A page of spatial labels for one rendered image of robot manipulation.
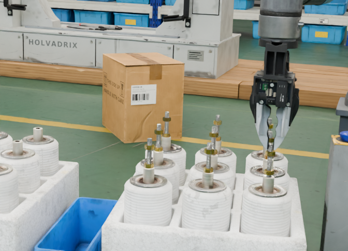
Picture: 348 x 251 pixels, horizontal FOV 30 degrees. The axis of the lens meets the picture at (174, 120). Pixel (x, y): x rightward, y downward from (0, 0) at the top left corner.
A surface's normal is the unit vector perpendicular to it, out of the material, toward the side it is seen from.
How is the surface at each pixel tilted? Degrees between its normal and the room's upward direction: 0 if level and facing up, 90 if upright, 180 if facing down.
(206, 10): 90
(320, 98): 90
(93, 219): 88
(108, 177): 0
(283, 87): 90
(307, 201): 0
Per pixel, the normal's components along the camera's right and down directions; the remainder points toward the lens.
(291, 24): 0.41, 0.23
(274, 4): -0.44, 0.20
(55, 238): 0.99, 0.04
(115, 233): -0.14, 0.23
